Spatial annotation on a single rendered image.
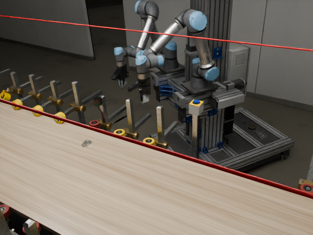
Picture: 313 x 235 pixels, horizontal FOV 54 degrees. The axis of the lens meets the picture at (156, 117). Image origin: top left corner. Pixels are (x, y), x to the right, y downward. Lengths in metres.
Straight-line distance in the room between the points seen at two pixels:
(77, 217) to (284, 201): 1.06
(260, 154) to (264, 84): 1.63
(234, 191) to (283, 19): 2.93
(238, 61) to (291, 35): 1.59
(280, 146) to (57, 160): 2.20
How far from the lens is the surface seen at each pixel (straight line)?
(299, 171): 3.45
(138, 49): 2.58
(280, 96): 4.61
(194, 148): 2.05
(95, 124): 2.36
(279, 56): 4.41
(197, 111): 1.87
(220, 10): 2.62
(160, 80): 2.86
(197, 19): 2.13
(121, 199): 1.71
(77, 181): 1.88
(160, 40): 2.22
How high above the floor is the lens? 2.10
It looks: 30 degrees down
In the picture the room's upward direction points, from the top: 3 degrees counter-clockwise
